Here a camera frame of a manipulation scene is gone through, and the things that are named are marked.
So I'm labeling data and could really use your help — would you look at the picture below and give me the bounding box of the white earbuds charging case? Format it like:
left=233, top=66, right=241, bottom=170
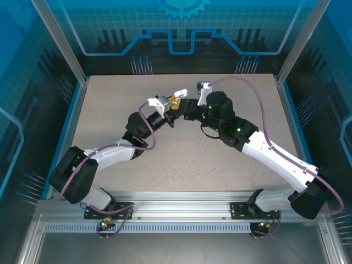
left=174, top=88, right=189, bottom=103

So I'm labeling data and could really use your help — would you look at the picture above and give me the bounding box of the grey metal tray panel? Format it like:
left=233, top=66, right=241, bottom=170
left=16, top=214, right=339, bottom=264

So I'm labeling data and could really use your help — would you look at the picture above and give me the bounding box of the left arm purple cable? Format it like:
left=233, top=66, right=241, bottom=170
left=59, top=103, right=158, bottom=240

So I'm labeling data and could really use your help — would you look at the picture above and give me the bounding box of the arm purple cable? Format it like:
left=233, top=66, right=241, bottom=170
left=59, top=103, right=158, bottom=240
left=208, top=76, right=345, bottom=240

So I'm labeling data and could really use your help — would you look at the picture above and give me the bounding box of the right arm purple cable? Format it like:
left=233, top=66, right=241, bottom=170
left=208, top=76, right=345, bottom=240

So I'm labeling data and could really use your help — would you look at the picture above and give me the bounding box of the aluminium side rail blue edge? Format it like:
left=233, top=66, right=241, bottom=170
left=41, top=76, right=90, bottom=200
left=274, top=76, right=325, bottom=200

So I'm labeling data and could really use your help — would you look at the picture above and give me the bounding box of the aluminium mounting rail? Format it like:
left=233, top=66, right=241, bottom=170
left=35, top=191, right=329, bottom=221

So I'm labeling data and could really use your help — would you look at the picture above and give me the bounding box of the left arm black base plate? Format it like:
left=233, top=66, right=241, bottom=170
left=84, top=201, right=135, bottom=221

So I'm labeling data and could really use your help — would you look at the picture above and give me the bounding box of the aluminium frame post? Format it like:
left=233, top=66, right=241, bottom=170
left=276, top=0, right=326, bottom=85
left=29, top=0, right=90, bottom=85

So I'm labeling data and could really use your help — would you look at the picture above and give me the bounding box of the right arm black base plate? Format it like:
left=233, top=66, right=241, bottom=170
left=229, top=202, right=281, bottom=221

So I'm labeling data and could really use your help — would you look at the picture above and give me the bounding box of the slotted grey cable duct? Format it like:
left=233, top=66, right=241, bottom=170
left=43, top=222, right=253, bottom=234

